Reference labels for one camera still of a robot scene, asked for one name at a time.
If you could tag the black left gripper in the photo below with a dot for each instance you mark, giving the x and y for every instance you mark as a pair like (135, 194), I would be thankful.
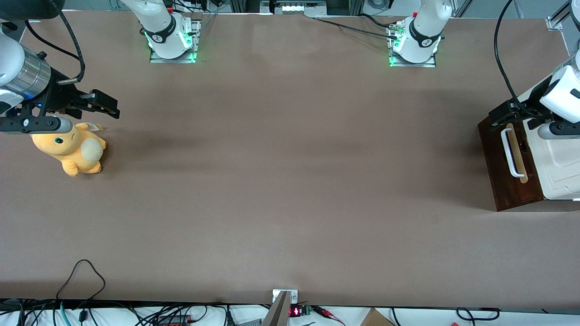
(533, 100)

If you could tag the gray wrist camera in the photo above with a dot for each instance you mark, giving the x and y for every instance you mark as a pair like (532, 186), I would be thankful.
(546, 131)
(59, 125)

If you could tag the silver metal bracket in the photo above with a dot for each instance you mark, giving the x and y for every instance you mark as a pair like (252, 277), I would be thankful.
(292, 296)

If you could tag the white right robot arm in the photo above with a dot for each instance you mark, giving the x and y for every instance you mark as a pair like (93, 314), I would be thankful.
(163, 22)

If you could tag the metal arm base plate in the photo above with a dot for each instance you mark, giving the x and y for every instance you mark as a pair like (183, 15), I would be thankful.
(156, 59)
(430, 63)

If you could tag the silver aluminium profile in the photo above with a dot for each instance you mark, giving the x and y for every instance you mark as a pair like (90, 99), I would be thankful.
(557, 20)

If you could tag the brown cardboard box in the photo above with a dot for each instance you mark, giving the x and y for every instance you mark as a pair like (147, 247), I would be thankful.
(376, 319)

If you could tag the orange plush toy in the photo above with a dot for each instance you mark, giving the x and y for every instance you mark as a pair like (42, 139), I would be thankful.
(72, 154)

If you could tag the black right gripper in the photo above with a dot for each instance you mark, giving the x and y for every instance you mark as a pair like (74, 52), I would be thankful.
(58, 96)

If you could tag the gray metal bar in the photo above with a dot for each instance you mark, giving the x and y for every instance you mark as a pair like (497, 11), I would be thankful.
(277, 314)

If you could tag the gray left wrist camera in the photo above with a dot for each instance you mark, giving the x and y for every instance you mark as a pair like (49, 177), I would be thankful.
(546, 131)

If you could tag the orange and black device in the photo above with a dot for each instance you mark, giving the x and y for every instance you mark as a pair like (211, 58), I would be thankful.
(174, 321)

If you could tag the red clip leads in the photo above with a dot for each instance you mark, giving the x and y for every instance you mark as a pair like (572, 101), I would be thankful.
(328, 313)

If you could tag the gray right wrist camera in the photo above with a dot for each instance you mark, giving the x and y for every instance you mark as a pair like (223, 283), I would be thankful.
(59, 125)

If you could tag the red LED display board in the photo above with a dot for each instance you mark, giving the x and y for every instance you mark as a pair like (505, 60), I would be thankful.
(297, 311)

